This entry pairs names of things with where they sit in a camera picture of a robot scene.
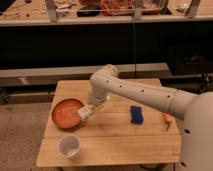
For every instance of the long metal shelf rail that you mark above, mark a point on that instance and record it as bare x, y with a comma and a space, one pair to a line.
44, 76

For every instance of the small orange carrot toy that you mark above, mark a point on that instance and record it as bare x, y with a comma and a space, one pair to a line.
168, 120

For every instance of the white plastic cup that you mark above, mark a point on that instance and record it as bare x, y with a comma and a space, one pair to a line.
69, 147

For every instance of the black bin at right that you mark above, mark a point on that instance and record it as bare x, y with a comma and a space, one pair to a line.
185, 60

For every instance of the blue sponge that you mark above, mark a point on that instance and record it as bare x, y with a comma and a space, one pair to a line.
136, 115

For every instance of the orange ceramic bowl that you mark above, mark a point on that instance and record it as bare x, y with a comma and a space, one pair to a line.
65, 113

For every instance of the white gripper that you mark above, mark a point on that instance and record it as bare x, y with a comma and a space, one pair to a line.
96, 97

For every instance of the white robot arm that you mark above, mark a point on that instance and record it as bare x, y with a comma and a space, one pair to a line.
195, 110

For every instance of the wooden table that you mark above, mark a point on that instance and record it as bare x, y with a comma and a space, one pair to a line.
109, 138

